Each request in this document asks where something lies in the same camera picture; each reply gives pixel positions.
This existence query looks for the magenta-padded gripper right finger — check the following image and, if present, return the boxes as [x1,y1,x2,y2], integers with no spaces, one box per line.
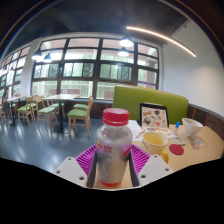
[128,143,175,188]

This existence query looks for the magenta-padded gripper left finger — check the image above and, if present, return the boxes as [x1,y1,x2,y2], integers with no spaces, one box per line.
[53,143,101,189]

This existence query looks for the red-capped clear drink bottle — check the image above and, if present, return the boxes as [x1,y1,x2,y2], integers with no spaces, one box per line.
[95,107,134,188]

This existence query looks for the flat round red coaster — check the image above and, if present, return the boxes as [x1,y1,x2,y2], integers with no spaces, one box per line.
[168,143,185,156]

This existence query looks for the small white card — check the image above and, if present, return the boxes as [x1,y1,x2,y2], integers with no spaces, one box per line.
[171,135,186,147]

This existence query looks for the white sticker sheet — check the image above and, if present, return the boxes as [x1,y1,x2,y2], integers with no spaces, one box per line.
[144,126,174,138]

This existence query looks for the white printed paper sheet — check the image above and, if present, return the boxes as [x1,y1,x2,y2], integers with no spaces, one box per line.
[128,119,144,141]

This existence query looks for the small blue-capped white bottle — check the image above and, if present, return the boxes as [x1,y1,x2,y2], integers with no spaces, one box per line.
[173,121,181,136]

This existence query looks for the white napkin packet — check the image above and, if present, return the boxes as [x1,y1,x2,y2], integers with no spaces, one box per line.
[188,135,204,150]

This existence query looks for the sticker-covered black tablet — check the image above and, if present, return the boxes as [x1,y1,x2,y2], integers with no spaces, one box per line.
[138,102,170,129]

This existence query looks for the white bowl with soup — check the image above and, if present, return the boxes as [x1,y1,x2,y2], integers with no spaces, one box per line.
[181,117,204,137]

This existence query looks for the green upholstered bench backrest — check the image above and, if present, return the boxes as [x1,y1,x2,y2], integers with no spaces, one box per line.
[112,84,190,126]

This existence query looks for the wooden dining table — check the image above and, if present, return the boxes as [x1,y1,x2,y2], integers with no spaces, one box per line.
[3,95,26,127]
[43,93,81,134]

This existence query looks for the large dark-framed window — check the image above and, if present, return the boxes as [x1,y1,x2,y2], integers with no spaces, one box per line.
[0,37,160,101]

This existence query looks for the hanging pendant lamps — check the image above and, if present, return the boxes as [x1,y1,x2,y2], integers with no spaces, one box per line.
[31,35,135,64]

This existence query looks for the curved ceiling light strip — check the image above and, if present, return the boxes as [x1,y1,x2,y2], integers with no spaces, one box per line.
[125,25,198,58]

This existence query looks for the cream mug with yellow handle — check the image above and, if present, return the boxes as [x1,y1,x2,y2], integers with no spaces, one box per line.
[141,131,170,164]

